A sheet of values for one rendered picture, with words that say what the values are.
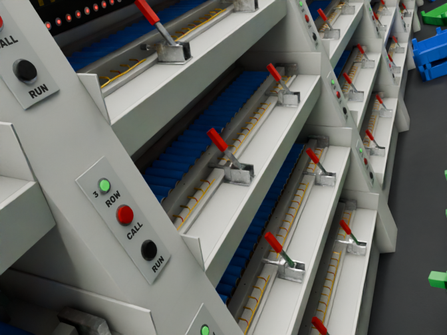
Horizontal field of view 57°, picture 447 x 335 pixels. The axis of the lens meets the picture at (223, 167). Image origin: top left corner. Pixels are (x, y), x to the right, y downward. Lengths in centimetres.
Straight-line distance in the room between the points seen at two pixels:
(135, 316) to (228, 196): 24
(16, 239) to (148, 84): 23
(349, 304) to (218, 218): 43
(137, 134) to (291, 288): 37
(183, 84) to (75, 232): 24
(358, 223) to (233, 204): 56
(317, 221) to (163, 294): 44
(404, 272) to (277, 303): 54
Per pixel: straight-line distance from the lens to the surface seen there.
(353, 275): 95
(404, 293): 109
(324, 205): 83
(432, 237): 122
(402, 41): 238
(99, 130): 40
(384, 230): 116
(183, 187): 56
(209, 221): 53
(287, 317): 65
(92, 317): 43
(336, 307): 89
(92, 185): 38
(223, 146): 58
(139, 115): 44
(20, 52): 38
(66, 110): 38
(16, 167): 36
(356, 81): 140
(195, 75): 55
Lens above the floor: 77
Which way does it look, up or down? 20 degrees down
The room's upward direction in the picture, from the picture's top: 29 degrees counter-clockwise
